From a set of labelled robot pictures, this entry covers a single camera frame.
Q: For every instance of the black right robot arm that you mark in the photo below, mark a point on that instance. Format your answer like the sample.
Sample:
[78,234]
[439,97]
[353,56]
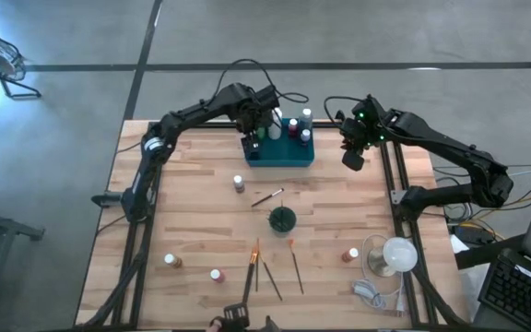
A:
[450,147]

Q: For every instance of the person's hand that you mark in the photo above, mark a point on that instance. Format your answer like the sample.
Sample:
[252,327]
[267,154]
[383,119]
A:
[212,326]

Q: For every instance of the white paper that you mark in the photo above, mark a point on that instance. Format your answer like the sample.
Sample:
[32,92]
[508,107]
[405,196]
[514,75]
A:
[457,246]

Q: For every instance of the magenta red paint bottle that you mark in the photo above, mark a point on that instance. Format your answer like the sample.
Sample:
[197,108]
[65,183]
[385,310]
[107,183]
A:
[293,129]

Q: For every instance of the dark blue paint bottle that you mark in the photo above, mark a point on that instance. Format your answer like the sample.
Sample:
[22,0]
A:
[252,150]

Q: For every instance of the large white plastic bottle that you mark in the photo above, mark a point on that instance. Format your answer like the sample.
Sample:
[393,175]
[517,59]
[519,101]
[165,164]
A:
[274,131]

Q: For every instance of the black keyboard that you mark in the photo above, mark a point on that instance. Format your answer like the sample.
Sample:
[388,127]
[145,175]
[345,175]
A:
[523,299]

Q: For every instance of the white globe table lamp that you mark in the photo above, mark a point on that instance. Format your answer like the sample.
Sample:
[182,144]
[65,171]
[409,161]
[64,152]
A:
[400,254]

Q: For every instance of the small black paintbrush silver ferrule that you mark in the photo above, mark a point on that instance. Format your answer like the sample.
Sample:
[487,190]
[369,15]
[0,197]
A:
[265,198]

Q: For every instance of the orange-red paint bottle black label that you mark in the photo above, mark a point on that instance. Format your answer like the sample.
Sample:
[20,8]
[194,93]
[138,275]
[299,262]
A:
[219,277]

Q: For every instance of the black paintbrush long gold ferrule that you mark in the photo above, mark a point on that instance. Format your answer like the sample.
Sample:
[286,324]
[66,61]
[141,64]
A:
[282,205]

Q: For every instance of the black aluminium table frame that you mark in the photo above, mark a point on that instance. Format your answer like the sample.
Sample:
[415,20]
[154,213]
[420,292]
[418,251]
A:
[201,125]

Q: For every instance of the black desk bar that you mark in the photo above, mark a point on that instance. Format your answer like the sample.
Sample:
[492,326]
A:
[487,252]

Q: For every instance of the black power brick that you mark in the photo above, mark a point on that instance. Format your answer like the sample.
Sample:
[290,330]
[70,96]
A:
[473,234]

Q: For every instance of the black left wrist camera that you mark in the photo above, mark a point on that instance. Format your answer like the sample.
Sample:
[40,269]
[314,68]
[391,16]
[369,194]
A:
[269,96]

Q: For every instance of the thick black paintbrush gold ferrule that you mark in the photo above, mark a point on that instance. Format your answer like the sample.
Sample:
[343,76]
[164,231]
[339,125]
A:
[249,281]

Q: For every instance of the black side stand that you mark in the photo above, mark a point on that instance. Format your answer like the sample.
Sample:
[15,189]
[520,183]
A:
[16,229]

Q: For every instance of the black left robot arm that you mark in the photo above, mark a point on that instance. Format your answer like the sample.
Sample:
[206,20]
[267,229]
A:
[192,110]

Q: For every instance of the ochre brown paint bottle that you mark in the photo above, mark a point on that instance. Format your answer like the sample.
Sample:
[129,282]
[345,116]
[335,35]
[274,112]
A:
[175,262]

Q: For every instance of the teal plastic cup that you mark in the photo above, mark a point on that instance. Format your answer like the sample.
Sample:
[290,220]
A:
[273,227]

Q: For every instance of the orange paint bottle white cap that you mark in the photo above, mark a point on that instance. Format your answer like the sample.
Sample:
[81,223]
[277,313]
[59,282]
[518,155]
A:
[348,256]

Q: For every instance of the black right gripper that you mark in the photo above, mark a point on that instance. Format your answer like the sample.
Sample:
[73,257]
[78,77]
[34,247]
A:
[362,133]

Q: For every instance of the thin short black paintbrush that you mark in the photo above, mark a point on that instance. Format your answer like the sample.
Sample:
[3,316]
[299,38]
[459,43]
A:
[256,272]

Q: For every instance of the grey paint bottle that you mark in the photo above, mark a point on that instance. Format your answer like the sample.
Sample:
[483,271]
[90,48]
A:
[306,121]
[239,185]

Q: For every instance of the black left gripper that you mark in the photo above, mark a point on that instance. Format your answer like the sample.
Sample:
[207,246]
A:
[251,113]

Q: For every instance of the blue plastic tray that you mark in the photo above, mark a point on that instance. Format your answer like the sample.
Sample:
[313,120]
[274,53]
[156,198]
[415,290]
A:
[284,154]

